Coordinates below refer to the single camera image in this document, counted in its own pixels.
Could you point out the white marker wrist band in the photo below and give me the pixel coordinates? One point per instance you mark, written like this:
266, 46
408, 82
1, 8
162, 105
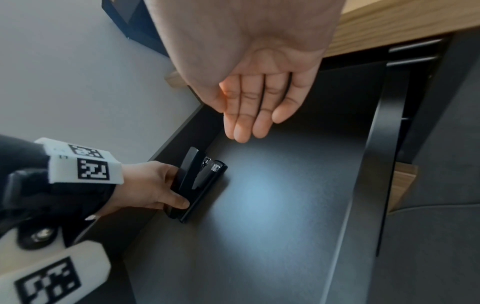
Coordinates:
86, 166

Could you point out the black drawer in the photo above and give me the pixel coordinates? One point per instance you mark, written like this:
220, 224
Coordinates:
285, 193

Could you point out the person's right hand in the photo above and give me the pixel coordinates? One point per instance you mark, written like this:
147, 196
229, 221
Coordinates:
240, 38

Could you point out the white marker block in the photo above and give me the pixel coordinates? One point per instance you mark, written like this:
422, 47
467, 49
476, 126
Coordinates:
48, 276

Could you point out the person's left hand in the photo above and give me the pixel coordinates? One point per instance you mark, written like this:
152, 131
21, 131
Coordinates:
144, 184

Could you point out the black stapler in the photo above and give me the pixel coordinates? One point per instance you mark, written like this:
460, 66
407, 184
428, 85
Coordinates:
202, 181

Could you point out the black box-shaped object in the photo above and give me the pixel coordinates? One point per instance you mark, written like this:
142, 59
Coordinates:
138, 23

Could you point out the wooden desk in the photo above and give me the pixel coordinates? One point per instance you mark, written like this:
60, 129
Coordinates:
393, 23

